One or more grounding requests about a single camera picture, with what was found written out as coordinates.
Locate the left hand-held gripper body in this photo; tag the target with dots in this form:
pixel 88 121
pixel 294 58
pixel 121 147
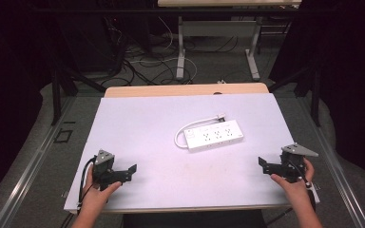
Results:
pixel 103 164

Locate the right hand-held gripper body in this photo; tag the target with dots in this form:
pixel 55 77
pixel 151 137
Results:
pixel 293 158

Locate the person's right hand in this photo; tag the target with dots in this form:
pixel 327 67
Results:
pixel 294 190

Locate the person's left hand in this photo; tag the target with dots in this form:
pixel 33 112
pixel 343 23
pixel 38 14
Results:
pixel 95 198

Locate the white table mat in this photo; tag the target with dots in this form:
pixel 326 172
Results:
pixel 158 142

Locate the white power strip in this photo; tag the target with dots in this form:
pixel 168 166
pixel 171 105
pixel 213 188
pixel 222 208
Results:
pixel 215 135

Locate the black metal stand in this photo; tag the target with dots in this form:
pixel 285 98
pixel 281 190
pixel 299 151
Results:
pixel 315 95
pixel 58 95

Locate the wooden table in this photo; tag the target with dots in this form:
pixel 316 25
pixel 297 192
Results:
pixel 171 90

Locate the white desk with metal legs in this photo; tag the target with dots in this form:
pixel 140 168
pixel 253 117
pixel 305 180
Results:
pixel 221 28

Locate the metal floor rail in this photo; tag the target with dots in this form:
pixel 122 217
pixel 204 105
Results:
pixel 28 171
pixel 339 171

